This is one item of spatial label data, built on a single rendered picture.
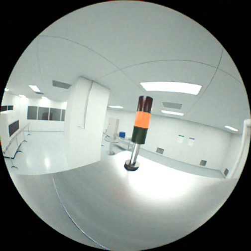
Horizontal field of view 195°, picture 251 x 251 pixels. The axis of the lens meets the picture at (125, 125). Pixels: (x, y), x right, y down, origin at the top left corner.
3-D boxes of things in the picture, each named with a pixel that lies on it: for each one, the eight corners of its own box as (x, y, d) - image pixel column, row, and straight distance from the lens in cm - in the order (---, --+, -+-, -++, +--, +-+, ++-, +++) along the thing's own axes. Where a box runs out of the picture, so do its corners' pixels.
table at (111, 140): (109, 159, 412) (111, 143, 369) (99, 151, 473) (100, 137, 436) (120, 154, 474) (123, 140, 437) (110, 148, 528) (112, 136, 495)
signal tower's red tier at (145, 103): (148, 111, 22) (150, 96, 23) (133, 109, 24) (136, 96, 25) (152, 114, 26) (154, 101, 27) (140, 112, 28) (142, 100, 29)
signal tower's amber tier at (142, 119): (145, 128, 21) (148, 112, 21) (131, 125, 23) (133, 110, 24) (150, 128, 26) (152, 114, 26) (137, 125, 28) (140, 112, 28)
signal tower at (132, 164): (134, 172, 27) (152, 94, 22) (121, 164, 29) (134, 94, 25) (142, 165, 31) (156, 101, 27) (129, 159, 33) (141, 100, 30)
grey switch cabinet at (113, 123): (113, 139, 736) (116, 118, 701) (105, 135, 820) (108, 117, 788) (116, 138, 767) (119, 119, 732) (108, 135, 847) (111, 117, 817)
